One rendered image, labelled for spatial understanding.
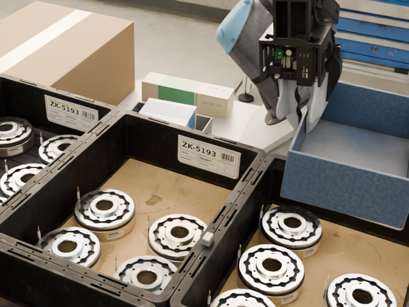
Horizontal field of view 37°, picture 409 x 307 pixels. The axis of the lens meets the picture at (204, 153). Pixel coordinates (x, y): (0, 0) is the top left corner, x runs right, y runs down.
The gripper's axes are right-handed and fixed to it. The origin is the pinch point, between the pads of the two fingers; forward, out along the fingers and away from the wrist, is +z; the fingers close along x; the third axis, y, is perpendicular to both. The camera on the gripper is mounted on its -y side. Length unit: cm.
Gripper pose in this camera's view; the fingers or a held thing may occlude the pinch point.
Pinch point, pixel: (304, 120)
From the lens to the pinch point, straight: 81.7
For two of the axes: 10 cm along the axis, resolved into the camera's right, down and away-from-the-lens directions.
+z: 0.8, 8.4, 5.3
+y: -3.6, 5.2, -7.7
